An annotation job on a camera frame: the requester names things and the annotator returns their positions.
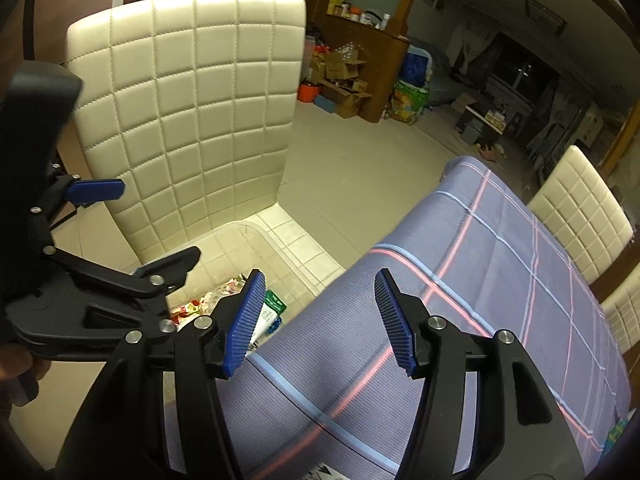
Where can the wooden cabinet divider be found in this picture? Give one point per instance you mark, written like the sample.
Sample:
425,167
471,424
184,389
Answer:
382,52

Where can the clear plastic trash bin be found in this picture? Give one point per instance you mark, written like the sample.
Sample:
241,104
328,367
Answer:
293,264

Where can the red gold snack wrapper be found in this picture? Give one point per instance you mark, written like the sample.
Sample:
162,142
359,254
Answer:
185,313

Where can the orange bucket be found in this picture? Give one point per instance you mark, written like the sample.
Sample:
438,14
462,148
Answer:
308,92

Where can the cream chair far right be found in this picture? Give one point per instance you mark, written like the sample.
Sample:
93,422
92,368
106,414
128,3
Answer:
622,310

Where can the colourful shopping bag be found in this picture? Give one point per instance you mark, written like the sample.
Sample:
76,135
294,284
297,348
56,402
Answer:
407,102

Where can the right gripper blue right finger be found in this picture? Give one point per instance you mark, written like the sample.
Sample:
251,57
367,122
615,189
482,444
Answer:
430,348

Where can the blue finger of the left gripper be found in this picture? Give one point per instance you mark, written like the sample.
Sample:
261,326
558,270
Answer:
83,193
166,275

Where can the green white milk carton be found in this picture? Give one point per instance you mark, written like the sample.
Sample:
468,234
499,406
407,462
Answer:
270,317

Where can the beaded tissue box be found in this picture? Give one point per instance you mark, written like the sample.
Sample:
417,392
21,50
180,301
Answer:
614,435

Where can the cardboard boxes pile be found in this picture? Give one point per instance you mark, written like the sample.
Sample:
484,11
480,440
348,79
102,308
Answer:
334,75

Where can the purple plaid tablecloth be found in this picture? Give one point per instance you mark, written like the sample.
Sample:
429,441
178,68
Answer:
324,396

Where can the cream chair left side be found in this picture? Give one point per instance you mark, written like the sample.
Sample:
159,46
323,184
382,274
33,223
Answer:
191,104

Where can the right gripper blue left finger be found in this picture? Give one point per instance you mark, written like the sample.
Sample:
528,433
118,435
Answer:
209,348

